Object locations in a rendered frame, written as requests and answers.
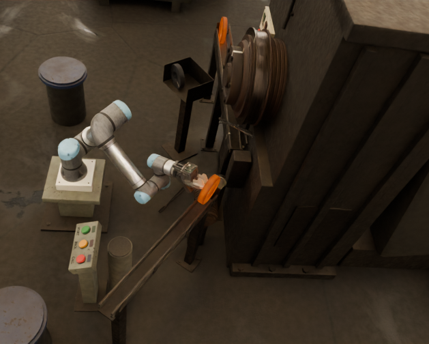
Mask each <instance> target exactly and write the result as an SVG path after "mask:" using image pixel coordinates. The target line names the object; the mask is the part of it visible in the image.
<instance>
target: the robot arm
mask: <svg viewBox="0 0 429 344"><path fill-rule="evenodd" d="M131 117H132V114H131V111H130V109H129V108H128V106H127V105H126V104H125V103H124V102H122V101H120V100H116V101H114V102H113V103H112V104H110V105H109V106H107V107H106V108H105V109H103V110H102V111H100V112H99V113H98V114H96V115H95V116H94V117H93V119H92V120H91V125H90V127H87V128H85V129H84V130H83V131H82V132H81V133H80V134H78V135H77V136H75V137H74V138H73V139H72V138H69V139H65V140H63V141H62V142H60V144H59V146H58V155H59V157H60V161H61V170H60V172H61V176H62V178H63V179H64V180H65V181H67V182H79V181H81V180H83V179H84V178H85V177H86V175H87V166H86V164H85V163H84V162H83V159H82V158H83V157H84V156H85V155H87V154H88V153H89V152H90V151H91V150H93V149H94V148H95V147H98V148H99V149H102V150H103V151H104V152H105V154H106V155H107V156H108V157H109V158H110V160H111V161H112V162H113V164H114V165H115V166H116V167H117V168H118V169H119V171H120V172H121V173H122V175H123V176H124V177H125V178H126V179H127V181H128V182H129V183H130V185H131V186H132V187H133V189H135V191H136V192H135V193H134V197H135V199H136V200H137V201H138V202H139V203H141V204H146V202H148V201H149V200H150V199H151V198H152V197H153V196H154V195H155V194H156V193H157V192H158V191H159V190H160V189H165V188H168V187H169V186H170V184H171V179H170V176H171V177H177V179H178V180H179V181H180V182H181V184H182V185H183V187H184V188H185V189H186V191H187V192H192V191H193V190H194V188H195V189H203V186H204V185H205V184H206V182H207V181H208V179H207V176H206V175H205V174H202V175H201V174H200V173H198V167H197V165H195V164H192V163H190V162H188V163H187V164H184V165H182V164H179V161H178V160H176V161H172V160H170V159H168V158H165V157H163V156H161V155H157V154H152V155H150V157H149V158H148V160H147V165H148V167H151V169H153V172H154V176H153V177H152V178H151V179H150V180H149V181H147V180H146V179H145V178H144V177H143V175H142V174H141V173H140V171H139V170H138V169H137V168H136V167H135V165H134V164H133V162H132V161H131V160H130V159H129V158H128V156H127V155H126V154H125V152H124V151H123V150H122V149H121V147H120V146H119V145H118V143H117V142H116V140H115V136H114V135H113V132H114V131H116V130H117V129H119V128H120V127H121V126H122V125H124V124H125V123H126V122H127V121H129V120H130V119H131Z"/></svg>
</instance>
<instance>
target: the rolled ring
mask: <svg viewBox="0 0 429 344"><path fill-rule="evenodd" d="M227 24H228V21H227V17H222V18H221V21H220V28H219V41H220V43H222V44H223V43H224V42H225V39H226V32H227Z"/></svg>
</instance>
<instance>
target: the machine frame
mask: <svg viewBox="0 0 429 344"><path fill-rule="evenodd" d="M291 1H292V0H271V1H270V4H269V11H270V14H271V19H272V23H273V28H274V31H275V36H274V38H280V39H283V40H284V43H285V45H286V51H287V75H286V85H285V89H284V95H283V99H282V102H281V105H280V108H279V110H278V113H277V114H276V116H275V117H274V118H273V119H272V120H271V121H268V120H260V122H259V123H258V124H257V125H256V126H251V125H250V124H243V125H239V127H242V128H244V129H246V130H249V131H250V132H253V134H251V135H252V136H254V137H255V138H252V137H250V136H248V145H246V148H245V149H243V151H249V152H250V153H251V157H252V163H251V165H250V168H249V171H248V174H247V176H246V179H245V182H244V184H243V187H242V188H227V187H226V188H225V191H224V194H223V198H222V207H223V217H224V237H225V249H226V266H227V267H228V268H230V272H231V276H245V277H267V278H309V279H330V280H332V279H334V278H335V277H336V270H335V266H336V264H337V263H338V262H339V261H340V260H341V258H343V256H345V255H346V253H347V252H348V251H349V250H350V249H351V247H352V246H353V245H354V244H355V243H356V241H358V239H360V237H361V236H362V235H363V234H364V233H365V231H366V230H367V229H368V228H369V227H370V225H371V224H372V223H373V222H374V221H375V220H376V219H377V218H378V217H379V216H380V214H381V213H382V212H383V211H384V210H385V208H386V207H387V206H388V205H389V204H390V203H391V202H392V201H393V200H394V198H395V197H396V196H397V194H398V193H399V192H400V191H401V190H402V189H403V188H404V187H405V186H406V184H407V183H408V182H409V181H410V180H411V178H412V177H413V176H414V175H415V174H416V173H417V172H418V171H419V170H420V169H421V167H422V166H423V165H424V164H425V163H426V161H427V160H428V159H429V0H296V1H295V4H294V7H293V12H294V15H293V16H290V18H289V21H288V23H287V25H286V28H285V29H282V26H283V23H284V21H285V18H286V15H287V13H288V10H289V7H290V4H291ZM245 132H246V131H245ZM248 133H249V132H248ZM249 134H250V133H249Z"/></svg>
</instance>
